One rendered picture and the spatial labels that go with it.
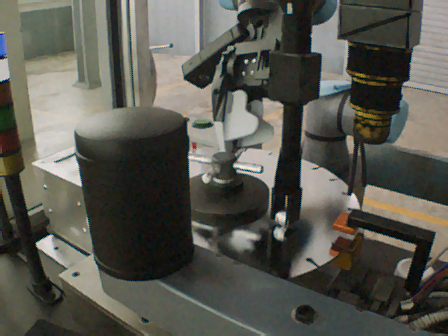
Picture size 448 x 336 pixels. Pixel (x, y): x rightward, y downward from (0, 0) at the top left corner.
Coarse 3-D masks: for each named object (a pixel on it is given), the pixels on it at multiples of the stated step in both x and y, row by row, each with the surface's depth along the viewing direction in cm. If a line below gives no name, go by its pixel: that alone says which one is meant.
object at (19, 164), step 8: (16, 152) 49; (0, 160) 48; (8, 160) 49; (16, 160) 50; (0, 168) 49; (8, 168) 49; (16, 168) 50; (24, 168) 52; (0, 176) 49; (8, 176) 49
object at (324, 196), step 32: (256, 160) 59; (320, 192) 50; (352, 192) 49; (192, 224) 43; (224, 224) 43; (256, 224) 43; (320, 224) 43; (256, 256) 38; (288, 256) 38; (320, 256) 37
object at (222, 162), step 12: (192, 156) 48; (204, 156) 47; (216, 156) 46; (228, 156) 46; (216, 168) 44; (228, 168) 46; (240, 168) 46; (252, 168) 45; (204, 180) 43; (216, 180) 47; (228, 180) 46
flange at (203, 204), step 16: (192, 176) 52; (240, 176) 48; (192, 192) 47; (208, 192) 47; (224, 192) 46; (240, 192) 47; (256, 192) 47; (192, 208) 44; (208, 208) 44; (224, 208) 44; (240, 208) 44; (256, 208) 45
